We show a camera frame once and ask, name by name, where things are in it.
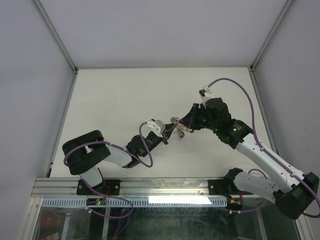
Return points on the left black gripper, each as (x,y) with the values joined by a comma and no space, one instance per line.
(167,132)

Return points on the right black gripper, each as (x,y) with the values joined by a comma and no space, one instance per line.
(189,120)

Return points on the keyring with yellow handle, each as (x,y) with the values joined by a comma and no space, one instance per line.
(180,129)

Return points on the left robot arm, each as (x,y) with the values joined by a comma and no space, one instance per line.
(83,154)

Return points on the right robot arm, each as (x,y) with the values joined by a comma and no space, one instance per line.
(290,189)

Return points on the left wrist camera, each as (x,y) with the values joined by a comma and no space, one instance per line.
(156,126)

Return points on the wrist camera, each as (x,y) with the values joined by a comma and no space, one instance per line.
(205,94)
(156,126)

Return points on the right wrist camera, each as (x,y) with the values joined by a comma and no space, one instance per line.
(205,94)

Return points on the right aluminium frame post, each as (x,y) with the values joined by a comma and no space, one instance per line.
(272,33)

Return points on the aluminium frame post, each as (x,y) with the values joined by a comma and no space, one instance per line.
(54,34)
(272,33)

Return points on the aluminium mounting rail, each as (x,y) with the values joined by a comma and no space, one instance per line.
(131,187)

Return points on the white slotted cable duct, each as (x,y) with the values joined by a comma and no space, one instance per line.
(142,202)

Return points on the left aluminium frame post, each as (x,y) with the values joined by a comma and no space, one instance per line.
(54,34)

